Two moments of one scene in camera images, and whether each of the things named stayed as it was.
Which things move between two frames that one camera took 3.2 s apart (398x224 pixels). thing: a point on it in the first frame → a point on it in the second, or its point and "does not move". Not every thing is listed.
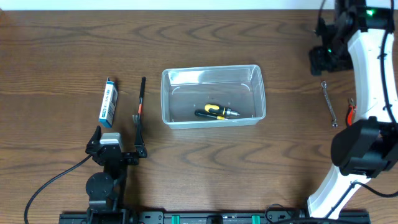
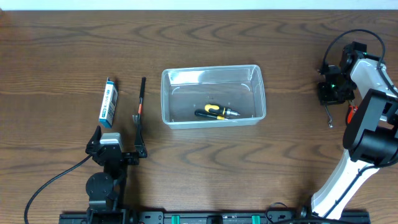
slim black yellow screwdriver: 201,112 does not move
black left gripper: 141,153 does not move
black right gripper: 319,63 → 324,98
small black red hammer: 142,89 does not move
